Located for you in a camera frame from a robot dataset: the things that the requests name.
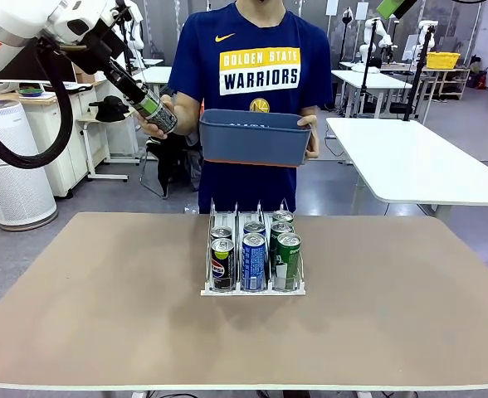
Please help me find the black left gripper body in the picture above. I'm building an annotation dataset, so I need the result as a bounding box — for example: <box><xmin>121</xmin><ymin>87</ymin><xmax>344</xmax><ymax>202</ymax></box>
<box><xmin>71</xmin><ymin>20</ymin><xmax>125</xmax><ymax>76</ymax></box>

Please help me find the black Pepsi can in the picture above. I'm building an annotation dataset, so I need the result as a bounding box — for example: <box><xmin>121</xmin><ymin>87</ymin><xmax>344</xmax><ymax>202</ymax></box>
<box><xmin>134</xmin><ymin>93</ymin><xmax>178</xmax><ymax>132</ymax></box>
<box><xmin>210</xmin><ymin>238</ymin><xmax>236</xmax><ymax>291</ymax></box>
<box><xmin>210</xmin><ymin>226</ymin><xmax>233</xmax><ymax>244</ymax></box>

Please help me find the blue plastic bin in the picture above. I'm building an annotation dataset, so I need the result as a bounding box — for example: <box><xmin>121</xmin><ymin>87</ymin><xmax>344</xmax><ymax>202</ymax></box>
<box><xmin>198</xmin><ymin>108</ymin><xmax>314</xmax><ymax>168</ymax></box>

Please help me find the green white beverage can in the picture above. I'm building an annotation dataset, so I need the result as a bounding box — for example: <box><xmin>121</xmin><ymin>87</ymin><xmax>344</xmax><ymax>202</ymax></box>
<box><xmin>275</xmin><ymin>232</ymin><xmax>302</xmax><ymax>291</ymax></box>

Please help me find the person's right forearm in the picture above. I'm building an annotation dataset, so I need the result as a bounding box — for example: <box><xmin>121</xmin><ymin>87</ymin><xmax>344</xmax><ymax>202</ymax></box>
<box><xmin>160</xmin><ymin>90</ymin><xmax>206</xmax><ymax>136</ymax></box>

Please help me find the clear white can dispenser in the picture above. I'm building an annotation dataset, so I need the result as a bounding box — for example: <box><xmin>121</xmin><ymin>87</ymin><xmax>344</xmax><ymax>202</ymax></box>
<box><xmin>200</xmin><ymin>197</ymin><xmax>307</xmax><ymax>298</ymax></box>

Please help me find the person's right hand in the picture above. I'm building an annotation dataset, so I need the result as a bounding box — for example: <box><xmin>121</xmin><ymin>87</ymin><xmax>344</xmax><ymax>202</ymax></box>
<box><xmin>134</xmin><ymin>95</ymin><xmax>187</xmax><ymax>141</ymax></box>

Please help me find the person's left hand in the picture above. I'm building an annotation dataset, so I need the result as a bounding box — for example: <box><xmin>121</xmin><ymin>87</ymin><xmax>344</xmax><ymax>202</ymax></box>
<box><xmin>296</xmin><ymin>114</ymin><xmax>322</xmax><ymax>161</ymax></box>

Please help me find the white background desk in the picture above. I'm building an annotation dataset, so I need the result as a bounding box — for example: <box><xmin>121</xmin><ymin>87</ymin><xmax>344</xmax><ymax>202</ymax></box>
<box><xmin>132</xmin><ymin>66</ymin><xmax>174</xmax><ymax>122</ymax></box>

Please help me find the black hat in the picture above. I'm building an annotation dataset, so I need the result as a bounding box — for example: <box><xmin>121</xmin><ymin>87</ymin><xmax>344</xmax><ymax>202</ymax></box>
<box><xmin>89</xmin><ymin>95</ymin><xmax>130</xmax><ymax>124</ymax></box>

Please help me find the black keyboard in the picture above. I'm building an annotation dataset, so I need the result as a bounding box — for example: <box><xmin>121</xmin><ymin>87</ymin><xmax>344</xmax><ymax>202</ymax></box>
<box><xmin>44</xmin><ymin>82</ymin><xmax>94</xmax><ymax>95</ymax></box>

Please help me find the black computer monitor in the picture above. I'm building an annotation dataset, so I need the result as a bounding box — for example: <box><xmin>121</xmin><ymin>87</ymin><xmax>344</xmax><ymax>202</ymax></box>
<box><xmin>0</xmin><ymin>41</ymin><xmax>78</xmax><ymax>83</ymax></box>

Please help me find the small white side table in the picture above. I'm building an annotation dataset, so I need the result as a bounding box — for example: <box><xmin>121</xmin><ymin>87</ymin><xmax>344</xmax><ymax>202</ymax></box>
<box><xmin>76</xmin><ymin>106</ymin><xmax>142</xmax><ymax>182</ymax></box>

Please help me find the yellow plastic crate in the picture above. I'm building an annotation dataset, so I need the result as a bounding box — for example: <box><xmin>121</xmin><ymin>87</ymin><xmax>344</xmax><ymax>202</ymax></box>
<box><xmin>426</xmin><ymin>51</ymin><xmax>462</xmax><ymax>70</ymax></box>

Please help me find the white background table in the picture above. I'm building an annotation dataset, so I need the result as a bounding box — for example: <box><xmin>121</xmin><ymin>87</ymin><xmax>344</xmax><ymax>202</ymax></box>
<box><xmin>330</xmin><ymin>69</ymin><xmax>413</xmax><ymax>120</ymax></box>

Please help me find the green round dish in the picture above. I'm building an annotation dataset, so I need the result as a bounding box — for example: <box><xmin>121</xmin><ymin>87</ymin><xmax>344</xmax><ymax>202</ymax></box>
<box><xmin>18</xmin><ymin>85</ymin><xmax>46</xmax><ymax>99</ymax></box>

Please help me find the black tripod stand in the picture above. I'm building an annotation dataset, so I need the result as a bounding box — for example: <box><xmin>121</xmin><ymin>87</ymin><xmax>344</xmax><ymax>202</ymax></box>
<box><xmin>401</xmin><ymin>24</ymin><xmax>436</xmax><ymax>123</ymax></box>

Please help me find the thin black pole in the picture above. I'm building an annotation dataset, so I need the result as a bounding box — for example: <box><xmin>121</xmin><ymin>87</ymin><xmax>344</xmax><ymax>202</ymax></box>
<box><xmin>362</xmin><ymin>18</ymin><xmax>380</xmax><ymax>119</ymax></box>

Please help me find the chair draped with dark jacket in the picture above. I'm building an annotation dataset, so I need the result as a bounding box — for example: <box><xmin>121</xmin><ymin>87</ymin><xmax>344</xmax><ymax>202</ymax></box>
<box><xmin>139</xmin><ymin>132</ymin><xmax>206</xmax><ymax>200</ymax></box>

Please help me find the wooden shelf rack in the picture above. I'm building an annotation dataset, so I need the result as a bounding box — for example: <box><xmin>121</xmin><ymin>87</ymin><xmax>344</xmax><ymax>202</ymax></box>
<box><xmin>421</xmin><ymin>66</ymin><xmax>471</xmax><ymax>101</ymax></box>

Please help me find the person in blue shirt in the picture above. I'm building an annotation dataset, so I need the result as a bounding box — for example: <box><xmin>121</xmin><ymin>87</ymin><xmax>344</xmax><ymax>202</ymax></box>
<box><xmin>167</xmin><ymin>0</ymin><xmax>334</xmax><ymax>215</ymax></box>

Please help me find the white cylindrical air purifier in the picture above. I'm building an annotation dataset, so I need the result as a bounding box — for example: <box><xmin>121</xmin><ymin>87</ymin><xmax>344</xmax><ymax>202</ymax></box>
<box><xmin>0</xmin><ymin>99</ymin><xmax>58</xmax><ymax>232</ymax></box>

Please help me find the large white table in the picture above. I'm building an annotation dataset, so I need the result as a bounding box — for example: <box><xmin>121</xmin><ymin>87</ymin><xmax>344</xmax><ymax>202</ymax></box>
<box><xmin>325</xmin><ymin>117</ymin><xmax>488</xmax><ymax>221</ymax></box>

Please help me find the left arm black cable bundle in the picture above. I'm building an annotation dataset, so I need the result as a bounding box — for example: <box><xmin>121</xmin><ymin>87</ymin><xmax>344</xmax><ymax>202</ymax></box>
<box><xmin>0</xmin><ymin>39</ymin><xmax>76</xmax><ymax>170</ymax></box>

